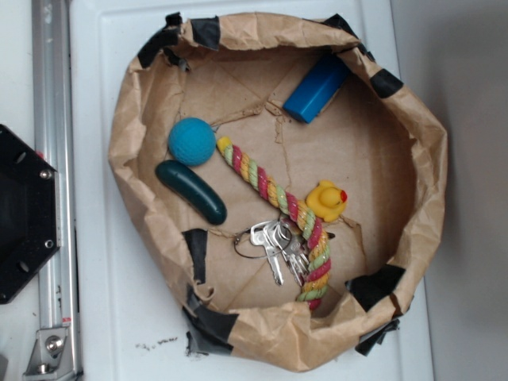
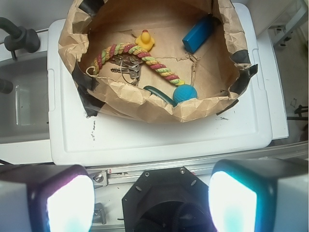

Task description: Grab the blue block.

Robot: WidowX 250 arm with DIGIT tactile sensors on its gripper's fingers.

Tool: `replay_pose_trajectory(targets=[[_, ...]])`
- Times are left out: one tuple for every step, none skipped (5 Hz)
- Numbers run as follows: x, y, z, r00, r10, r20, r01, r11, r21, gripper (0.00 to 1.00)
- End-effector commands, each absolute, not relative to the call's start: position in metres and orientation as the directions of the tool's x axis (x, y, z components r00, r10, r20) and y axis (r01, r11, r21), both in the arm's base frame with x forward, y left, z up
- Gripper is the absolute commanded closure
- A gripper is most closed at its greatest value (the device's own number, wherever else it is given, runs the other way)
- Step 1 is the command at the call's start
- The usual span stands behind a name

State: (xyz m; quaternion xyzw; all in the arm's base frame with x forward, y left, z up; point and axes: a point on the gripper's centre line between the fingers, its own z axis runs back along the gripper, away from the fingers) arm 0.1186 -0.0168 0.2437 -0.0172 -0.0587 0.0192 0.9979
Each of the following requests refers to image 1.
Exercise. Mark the blue rectangular block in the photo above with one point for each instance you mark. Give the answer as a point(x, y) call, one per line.
point(317, 88)

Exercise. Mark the dark green toy cucumber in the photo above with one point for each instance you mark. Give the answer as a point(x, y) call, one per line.
point(192, 188)

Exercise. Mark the silver key bunch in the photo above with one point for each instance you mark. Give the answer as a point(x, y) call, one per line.
point(282, 240)

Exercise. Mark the yellow rubber duck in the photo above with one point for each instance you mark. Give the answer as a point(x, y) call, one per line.
point(327, 201)

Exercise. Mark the blue textured ball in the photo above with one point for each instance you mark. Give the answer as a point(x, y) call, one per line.
point(191, 141)

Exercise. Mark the brown paper bag bin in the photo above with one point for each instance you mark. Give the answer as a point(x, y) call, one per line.
point(374, 138)

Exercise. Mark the multicolour twisted rope toy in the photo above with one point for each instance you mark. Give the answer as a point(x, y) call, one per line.
point(316, 283)

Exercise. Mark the aluminium extrusion rail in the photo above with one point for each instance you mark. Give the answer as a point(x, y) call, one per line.
point(58, 279)

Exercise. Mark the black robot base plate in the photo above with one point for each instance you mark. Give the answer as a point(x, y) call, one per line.
point(28, 214)

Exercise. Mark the metal corner bracket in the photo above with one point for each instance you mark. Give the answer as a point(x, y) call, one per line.
point(52, 357)

